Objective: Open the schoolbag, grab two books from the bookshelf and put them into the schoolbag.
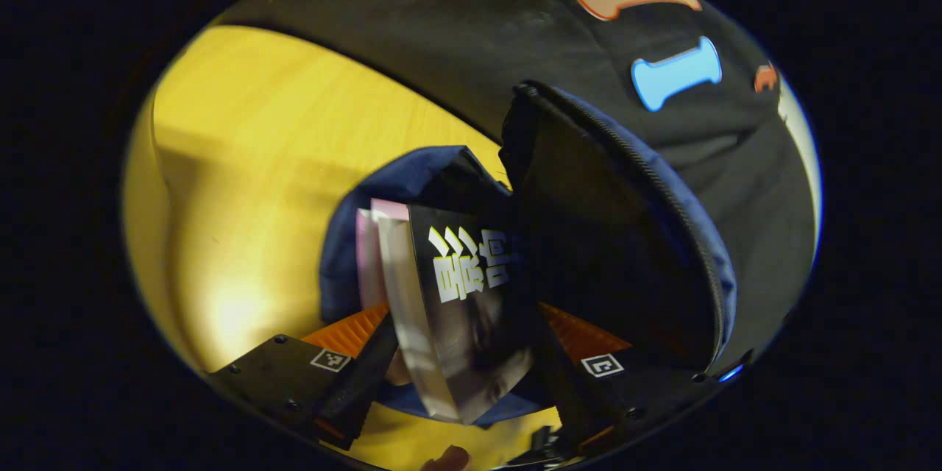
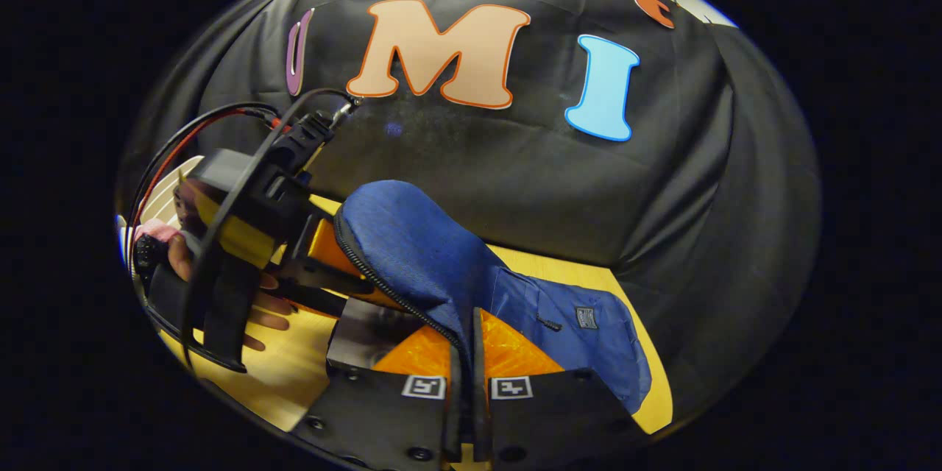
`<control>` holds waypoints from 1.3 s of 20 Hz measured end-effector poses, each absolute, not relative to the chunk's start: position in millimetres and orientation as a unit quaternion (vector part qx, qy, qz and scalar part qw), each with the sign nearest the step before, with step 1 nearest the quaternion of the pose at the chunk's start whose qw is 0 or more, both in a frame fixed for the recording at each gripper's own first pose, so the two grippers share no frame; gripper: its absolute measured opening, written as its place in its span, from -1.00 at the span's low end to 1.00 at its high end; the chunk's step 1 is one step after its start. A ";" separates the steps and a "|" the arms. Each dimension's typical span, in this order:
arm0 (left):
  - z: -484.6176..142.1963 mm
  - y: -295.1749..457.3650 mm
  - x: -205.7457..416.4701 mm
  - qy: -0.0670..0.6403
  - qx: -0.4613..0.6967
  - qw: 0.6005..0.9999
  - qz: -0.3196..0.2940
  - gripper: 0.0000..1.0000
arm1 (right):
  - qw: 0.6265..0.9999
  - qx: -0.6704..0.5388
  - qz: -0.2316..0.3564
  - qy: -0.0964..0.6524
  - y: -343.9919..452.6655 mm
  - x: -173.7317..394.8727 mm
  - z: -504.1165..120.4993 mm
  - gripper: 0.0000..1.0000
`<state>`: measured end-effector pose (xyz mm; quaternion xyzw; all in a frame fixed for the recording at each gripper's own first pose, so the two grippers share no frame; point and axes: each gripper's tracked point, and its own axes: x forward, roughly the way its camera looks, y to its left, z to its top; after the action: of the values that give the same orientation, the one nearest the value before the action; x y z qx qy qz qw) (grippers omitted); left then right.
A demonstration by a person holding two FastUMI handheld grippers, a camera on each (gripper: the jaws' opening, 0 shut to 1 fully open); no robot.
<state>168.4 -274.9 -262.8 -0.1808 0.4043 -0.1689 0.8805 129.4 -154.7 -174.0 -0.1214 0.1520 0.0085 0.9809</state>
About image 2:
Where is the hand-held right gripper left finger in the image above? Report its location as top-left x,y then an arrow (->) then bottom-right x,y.
291,324 -> 463,471

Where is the black backdrop cloth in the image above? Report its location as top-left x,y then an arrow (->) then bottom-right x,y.
118,0 -> 821,428

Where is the blue schoolbag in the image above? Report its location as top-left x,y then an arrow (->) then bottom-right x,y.
333,179 -> 653,415

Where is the thin black cable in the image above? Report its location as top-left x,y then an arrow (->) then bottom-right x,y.
127,101 -> 282,236

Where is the red cable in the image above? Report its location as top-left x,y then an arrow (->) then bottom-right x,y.
132,107 -> 286,236

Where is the white bookshelf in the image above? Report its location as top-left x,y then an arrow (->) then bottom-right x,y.
138,155 -> 208,227

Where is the thick black cable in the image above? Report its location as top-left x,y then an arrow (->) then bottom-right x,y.
179,87 -> 363,372

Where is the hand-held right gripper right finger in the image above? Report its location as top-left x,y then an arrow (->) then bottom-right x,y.
471,308 -> 652,471

